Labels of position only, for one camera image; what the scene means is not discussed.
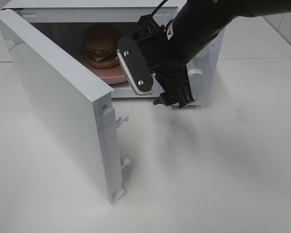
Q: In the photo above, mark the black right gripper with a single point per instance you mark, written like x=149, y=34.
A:
x=160, y=50

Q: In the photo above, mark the pink round plate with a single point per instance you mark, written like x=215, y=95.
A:
x=114, y=75

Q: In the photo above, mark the white microwave knob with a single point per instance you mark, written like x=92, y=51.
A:
x=203, y=52
x=195, y=76

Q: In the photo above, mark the round white door release button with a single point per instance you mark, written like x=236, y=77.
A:
x=194, y=95

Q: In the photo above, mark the burger with lettuce and cheese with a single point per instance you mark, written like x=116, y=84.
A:
x=100, y=44

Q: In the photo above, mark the white microwave door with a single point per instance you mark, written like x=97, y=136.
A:
x=75, y=104

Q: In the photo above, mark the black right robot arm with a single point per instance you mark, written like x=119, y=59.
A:
x=208, y=19

